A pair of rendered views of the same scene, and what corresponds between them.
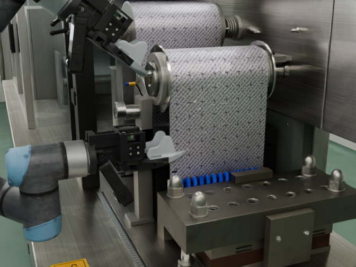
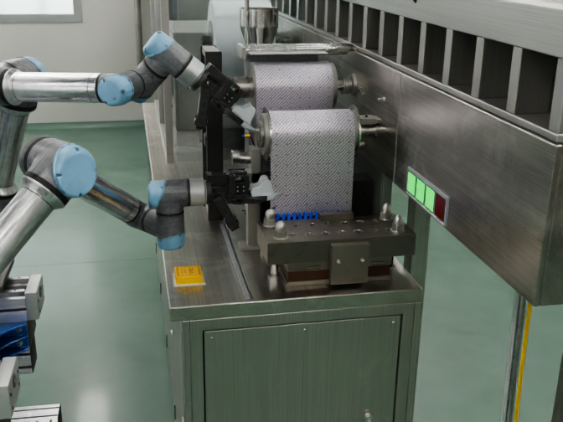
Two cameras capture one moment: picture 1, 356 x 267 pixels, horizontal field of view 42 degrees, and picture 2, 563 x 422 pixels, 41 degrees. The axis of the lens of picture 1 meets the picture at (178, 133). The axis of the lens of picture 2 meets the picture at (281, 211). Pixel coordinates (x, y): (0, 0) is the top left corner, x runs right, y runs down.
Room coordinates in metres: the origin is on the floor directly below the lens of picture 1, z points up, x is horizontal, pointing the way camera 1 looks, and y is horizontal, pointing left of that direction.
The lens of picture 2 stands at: (-0.97, -0.35, 1.75)
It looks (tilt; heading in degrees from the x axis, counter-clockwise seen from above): 20 degrees down; 10
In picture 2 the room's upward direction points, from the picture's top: 1 degrees clockwise
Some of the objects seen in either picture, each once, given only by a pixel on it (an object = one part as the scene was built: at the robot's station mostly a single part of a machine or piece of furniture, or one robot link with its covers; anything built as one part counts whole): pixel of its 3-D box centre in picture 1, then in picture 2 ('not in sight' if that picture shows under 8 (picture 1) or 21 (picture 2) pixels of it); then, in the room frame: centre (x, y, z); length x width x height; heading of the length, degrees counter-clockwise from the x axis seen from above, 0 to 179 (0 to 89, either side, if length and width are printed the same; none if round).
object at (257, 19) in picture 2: not in sight; (259, 17); (1.71, 0.21, 1.50); 0.14 x 0.14 x 0.06
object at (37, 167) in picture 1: (36, 165); (168, 194); (0.85, 0.28, 1.11); 0.11 x 0.08 x 0.09; 112
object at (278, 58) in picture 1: (275, 56); (368, 118); (1.11, -0.23, 1.28); 0.06 x 0.05 x 0.02; 112
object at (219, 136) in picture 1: (219, 140); (312, 186); (0.99, -0.09, 1.11); 0.23 x 0.01 x 0.18; 112
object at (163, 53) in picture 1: (159, 78); (266, 134); (1.01, 0.04, 1.25); 0.15 x 0.01 x 0.15; 22
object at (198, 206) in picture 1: (198, 202); (280, 229); (0.80, -0.04, 1.05); 0.04 x 0.04 x 0.04
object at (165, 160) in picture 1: (147, 161); (250, 198); (0.91, 0.06, 1.09); 0.09 x 0.05 x 0.02; 111
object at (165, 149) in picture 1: (167, 148); (266, 188); (0.93, 0.02, 1.11); 0.09 x 0.03 x 0.06; 111
